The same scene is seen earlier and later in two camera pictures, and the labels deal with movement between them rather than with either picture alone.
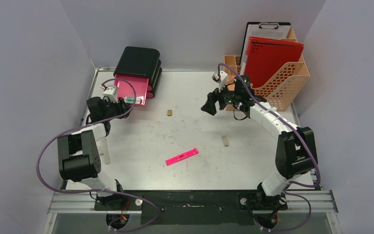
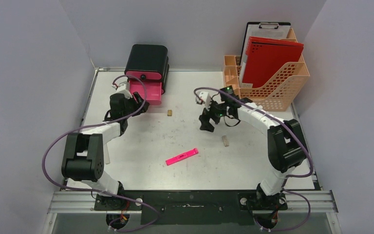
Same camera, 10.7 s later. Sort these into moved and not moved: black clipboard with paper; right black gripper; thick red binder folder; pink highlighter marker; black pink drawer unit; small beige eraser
Moved: black pink drawer unit; right black gripper
Not moved: black clipboard with paper; small beige eraser; thick red binder folder; pink highlighter marker
